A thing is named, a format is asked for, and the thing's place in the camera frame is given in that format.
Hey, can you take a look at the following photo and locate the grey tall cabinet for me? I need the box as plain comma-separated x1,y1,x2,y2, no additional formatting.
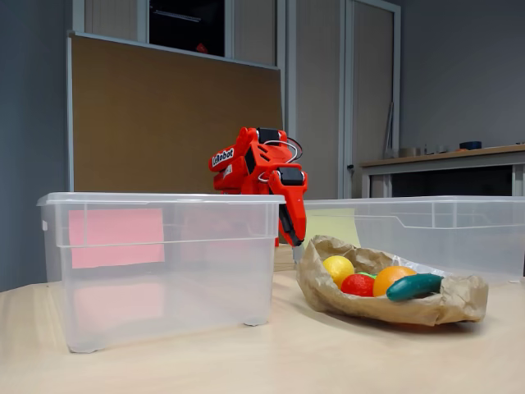
72,0,402,200

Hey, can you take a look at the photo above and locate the toy orange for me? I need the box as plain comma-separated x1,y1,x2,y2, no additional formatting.
372,265,418,298

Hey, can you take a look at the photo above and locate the brown cork board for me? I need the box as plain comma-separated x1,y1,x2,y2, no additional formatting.
66,31,285,194

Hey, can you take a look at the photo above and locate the crumpled brown paper bag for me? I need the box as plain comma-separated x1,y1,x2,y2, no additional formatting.
295,234,490,328

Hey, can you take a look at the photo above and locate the white gripper servo cable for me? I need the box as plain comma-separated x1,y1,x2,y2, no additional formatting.
266,139,304,163

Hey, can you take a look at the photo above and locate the wooden base block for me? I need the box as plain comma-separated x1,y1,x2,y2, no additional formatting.
273,242,297,273

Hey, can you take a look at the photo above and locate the red toy strawberry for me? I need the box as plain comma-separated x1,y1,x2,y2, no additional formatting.
340,273,376,298

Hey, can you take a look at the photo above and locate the yellow toy lemon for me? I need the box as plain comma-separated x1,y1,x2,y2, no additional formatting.
322,254,355,288

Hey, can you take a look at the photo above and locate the yellow paper note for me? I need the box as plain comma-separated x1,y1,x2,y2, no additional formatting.
304,208,362,250

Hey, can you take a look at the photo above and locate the clear plastic bin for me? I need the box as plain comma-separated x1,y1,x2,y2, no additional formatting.
36,191,287,354
286,195,525,284

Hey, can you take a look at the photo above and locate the wooden-top side bench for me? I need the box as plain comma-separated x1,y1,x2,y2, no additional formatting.
360,143,525,198

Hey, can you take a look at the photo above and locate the pink paper note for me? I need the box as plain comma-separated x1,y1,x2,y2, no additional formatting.
68,208,166,270

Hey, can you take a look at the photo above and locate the grey metal rod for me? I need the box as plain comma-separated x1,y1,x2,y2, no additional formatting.
383,101,395,160

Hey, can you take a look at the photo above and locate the dark green toy cucumber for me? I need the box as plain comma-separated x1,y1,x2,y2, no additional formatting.
386,273,445,302

